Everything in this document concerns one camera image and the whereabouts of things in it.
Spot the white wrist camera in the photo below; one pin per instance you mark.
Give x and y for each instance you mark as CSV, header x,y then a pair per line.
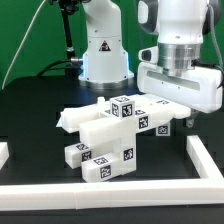
x,y
149,55

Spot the white L-shaped border fence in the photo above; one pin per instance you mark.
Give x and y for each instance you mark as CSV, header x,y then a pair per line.
x,y
208,188

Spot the white chair back frame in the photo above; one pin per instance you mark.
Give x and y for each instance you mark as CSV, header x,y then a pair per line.
x,y
103,122

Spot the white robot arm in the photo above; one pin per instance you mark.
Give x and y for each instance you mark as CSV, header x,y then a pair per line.
x,y
157,44

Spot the black camera stand pole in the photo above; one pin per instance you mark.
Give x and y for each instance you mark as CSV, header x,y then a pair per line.
x,y
67,8

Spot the white tagged cube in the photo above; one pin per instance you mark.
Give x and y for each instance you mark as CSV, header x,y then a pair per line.
x,y
122,107
163,130

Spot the white part at left edge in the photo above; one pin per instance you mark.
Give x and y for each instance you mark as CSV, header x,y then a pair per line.
x,y
4,153

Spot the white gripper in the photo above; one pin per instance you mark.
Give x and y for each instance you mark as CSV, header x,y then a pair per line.
x,y
198,88

